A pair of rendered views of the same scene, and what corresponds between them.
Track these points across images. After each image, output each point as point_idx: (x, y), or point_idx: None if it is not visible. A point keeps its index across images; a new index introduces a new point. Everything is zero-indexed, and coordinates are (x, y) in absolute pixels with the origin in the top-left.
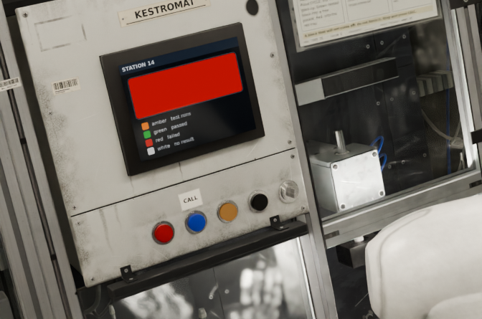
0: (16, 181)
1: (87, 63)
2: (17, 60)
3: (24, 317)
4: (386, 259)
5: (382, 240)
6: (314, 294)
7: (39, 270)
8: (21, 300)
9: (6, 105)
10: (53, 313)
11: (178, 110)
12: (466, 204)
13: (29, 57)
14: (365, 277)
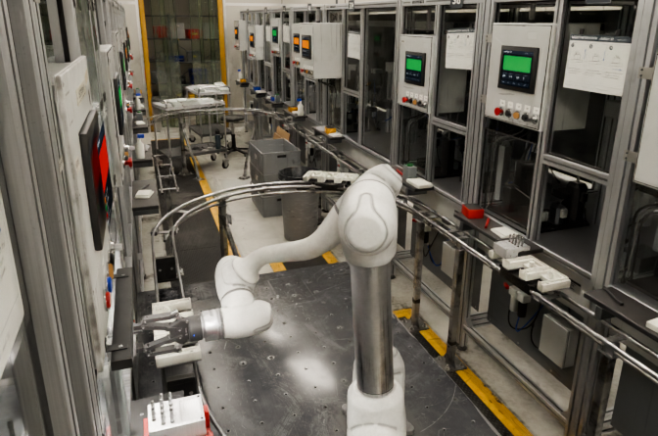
0: (74, 276)
1: (77, 141)
2: None
3: (82, 433)
4: (384, 216)
5: (372, 210)
6: None
7: (89, 370)
8: (90, 410)
9: (63, 189)
10: None
11: (106, 183)
12: (373, 187)
13: (68, 132)
14: None
